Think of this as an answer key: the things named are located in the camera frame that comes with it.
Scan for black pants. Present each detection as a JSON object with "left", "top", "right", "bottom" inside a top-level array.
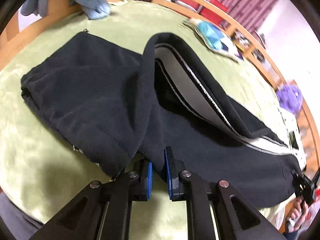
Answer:
[{"left": 21, "top": 31, "right": 302, "bottom": 208}]

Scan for person's right hand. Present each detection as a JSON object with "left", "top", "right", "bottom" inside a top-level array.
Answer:
[{"left": 285, "top": 197, "right": 312, "bottom": 233}]

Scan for white black-dotted pillow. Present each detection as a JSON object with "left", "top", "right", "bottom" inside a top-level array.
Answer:
[{"left": 278, "top": 107, "right": 307, "bottom": 170}]

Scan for green bed blanket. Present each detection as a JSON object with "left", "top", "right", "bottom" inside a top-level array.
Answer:
[{"left": 0, "top": 0, "right": 307, "bottom": 240}]

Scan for purple plush toy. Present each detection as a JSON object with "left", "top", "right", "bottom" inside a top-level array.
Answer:
[{"left": 276, "top": 84, "right": 303, "bottom": 115}]

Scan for colourful geometric pillow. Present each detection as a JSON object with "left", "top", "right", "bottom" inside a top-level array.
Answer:
[{"left": 183, "top": 18, "right": 244, "bottom": 63}]

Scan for left red chair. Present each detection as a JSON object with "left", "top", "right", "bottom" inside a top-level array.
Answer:
[{"left": 175, "top": 0, "right": 200, "bottom": 12}]

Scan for wooden bed frame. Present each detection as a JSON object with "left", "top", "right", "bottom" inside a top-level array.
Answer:
[{"left": 0, "top": 0, "right": 320, "bottom": 233}]

